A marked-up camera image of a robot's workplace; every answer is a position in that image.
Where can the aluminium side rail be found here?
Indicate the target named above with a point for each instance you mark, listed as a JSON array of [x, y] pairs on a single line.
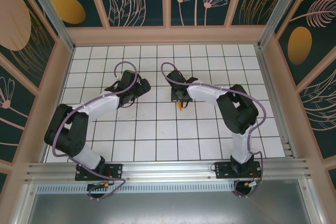
[[265, 72]]

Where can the wall panel orange oval feathers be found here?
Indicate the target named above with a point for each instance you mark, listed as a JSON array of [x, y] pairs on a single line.
[[299, 45]]

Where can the aluminium corner post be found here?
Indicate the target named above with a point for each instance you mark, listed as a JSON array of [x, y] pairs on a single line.
[[51, 11], [282, 11]]

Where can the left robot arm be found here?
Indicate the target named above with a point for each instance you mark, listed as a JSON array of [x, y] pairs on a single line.
[[68, 129]]

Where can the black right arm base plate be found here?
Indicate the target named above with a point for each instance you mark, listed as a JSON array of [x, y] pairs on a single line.
[[223, 170]]

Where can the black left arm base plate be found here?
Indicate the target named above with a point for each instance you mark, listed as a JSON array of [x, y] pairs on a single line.
[[115, 171]]

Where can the long aluminium rail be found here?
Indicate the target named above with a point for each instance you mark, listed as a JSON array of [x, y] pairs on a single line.
[[168, 170]]

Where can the brushed metal sheet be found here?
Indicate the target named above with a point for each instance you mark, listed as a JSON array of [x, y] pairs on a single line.
[[168, 208]]

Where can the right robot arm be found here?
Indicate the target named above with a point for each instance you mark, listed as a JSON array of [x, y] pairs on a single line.
[[236, 111]]

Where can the wall panel single pink flower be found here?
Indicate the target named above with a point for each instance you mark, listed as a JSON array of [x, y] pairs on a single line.
[[10, 108]]

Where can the yellow-orange cloth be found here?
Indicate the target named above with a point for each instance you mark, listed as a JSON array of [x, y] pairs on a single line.
[[180, 106]]

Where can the wall panel beige circle feather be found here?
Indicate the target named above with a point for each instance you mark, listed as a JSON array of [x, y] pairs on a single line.
[[15, 24]]

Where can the wall panel pink leaf lines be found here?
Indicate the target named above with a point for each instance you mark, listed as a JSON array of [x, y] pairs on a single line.
[[320, 108]]

